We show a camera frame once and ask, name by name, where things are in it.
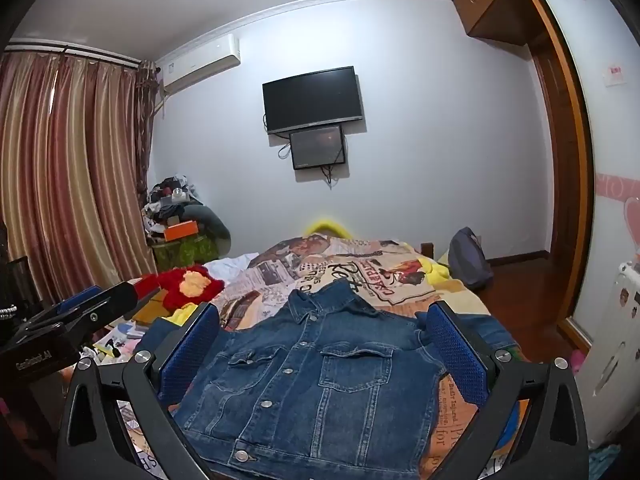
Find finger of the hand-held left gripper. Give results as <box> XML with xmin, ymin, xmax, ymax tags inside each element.
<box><xmin>20</xmin><ymin>281</ymin><xmax>139</xmax><ymax>343</ymax></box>
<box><xmin>56</xmin><ymin>285</ymin><xmax>104</xmax><ymax>317</ymax></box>

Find dark grey cushion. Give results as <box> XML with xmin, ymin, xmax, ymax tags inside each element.
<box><xmin>185</xmin><ymin>202</ymin><xmax>232</xmax><ymax>256</ymax></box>

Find yellow bed sheet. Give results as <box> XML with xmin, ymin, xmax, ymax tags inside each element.
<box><xmin>419</xmin><ymin>255</ymin><xmax>452</xmax><ymax>287</ymax></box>

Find pile of clutter with orange box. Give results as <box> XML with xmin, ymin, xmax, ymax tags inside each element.
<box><xmin>141</xmin><ymin>175</ymin><xmax>203</xmax><ymax>236</ymax></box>

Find white cloth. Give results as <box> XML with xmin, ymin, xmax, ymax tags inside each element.
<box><xmin>202</xmin><ymin>254</ymin><xmax>261</xmax><ymax>281</ymax></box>

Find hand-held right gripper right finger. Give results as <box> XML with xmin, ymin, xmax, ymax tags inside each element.
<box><xmin>427</xmin><ymin>301</ymin><xmax>590</xmax><ymax>480</ymax></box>

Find grey backpack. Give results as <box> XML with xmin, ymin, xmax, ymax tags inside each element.
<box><xmin>447</xmin><ymin>226</ymin><xmax>495</xmax><ymax>290</ymax></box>

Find small black monitor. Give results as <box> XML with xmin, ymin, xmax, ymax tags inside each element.
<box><xmin>289</xmin><ymin>124</ymin><xmax>347</xmax><ymax>171</ymax></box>

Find striped pink curtain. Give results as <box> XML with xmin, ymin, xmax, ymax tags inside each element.
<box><xmin>0</xmin><ymin>52</ymin><xmax>158</xmax><ymax>321</ymax></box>

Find pink heart wall sticker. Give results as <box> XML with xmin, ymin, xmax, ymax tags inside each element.
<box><xmin>595</xmin><ymin>172</ymin><xmax>640</xmax><ymax>251</ymax></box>

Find wooden overhead cabinet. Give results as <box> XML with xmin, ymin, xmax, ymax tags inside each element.
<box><xmin>450</xmin><ymin>0</ymin><xmax>551</xmax><ymax>48</ymax></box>

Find brown cardboard box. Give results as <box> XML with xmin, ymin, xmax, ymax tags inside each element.
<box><xmin>132</xmin><ymin>290</ymin><xmax>169</xmax><ymax>326</ymax></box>

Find yellow headboard cushion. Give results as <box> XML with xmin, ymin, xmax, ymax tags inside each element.
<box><xmin>305</xmin><ymin>217</ymin><xmax>353</xmax><ymax>238</ymax></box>

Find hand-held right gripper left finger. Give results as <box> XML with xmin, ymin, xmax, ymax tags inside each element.
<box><xmin>56</xmin><ymin>301</ymin><xmax>223</xmax><ymax>480</ymax></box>

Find orange box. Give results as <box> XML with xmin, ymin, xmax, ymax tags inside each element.
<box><xmin>164</xmin><ymin>220</ymin><xmax>202</xmax><ymax>242</ymax></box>

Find curtain rail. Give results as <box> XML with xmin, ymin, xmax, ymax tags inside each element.
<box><xmin>5</xmin><ymin>42</ymin><xmax>144</xmax><ymax>67</ymax></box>

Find black monitor cable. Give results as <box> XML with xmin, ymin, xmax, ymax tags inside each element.
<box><xmin>320</xmin><ymin>162</ymin><xmax>347</xmax><ymax>191</ymax></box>

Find blue denim jacket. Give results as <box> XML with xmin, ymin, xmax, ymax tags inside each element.
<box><xmin>132</xmin><ymin>278</ymin><xmax>521</xmax><ymax>480</ymax></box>

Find red plush toy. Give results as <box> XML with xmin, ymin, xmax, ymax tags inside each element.
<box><xmin>132</xmin><ymin>264</ymin><xmax>226</xmax><ymax>311</ymax></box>

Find white air conditioner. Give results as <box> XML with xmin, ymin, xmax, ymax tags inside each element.
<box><xmin>160</xmin><ymin>34</ymin><xmax>242</xmax><ymax>96</ymax></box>

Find printed blanket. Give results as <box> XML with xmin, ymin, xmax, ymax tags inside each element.
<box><xmin>120</xmin><ymin>235</ymin><xmax>531</xmax><ymax>480</ymax></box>

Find pile of papers and booklets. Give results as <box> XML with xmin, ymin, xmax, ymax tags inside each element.
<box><xmin>92</xmin><ymin>320</ymin><xmax>151</xmax><ymax>361</ymax></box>

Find wooden door frame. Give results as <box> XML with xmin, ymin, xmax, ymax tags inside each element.
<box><xmin>515</xmin><ymin>0</ymin><xmax>596</xmax><ymax>346</ymax></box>

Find black wall television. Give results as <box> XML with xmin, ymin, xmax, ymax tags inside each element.
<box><xmin>262</xmin><ymin>66</ymin><xmax>364</xmax><ymax>136</ymax></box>

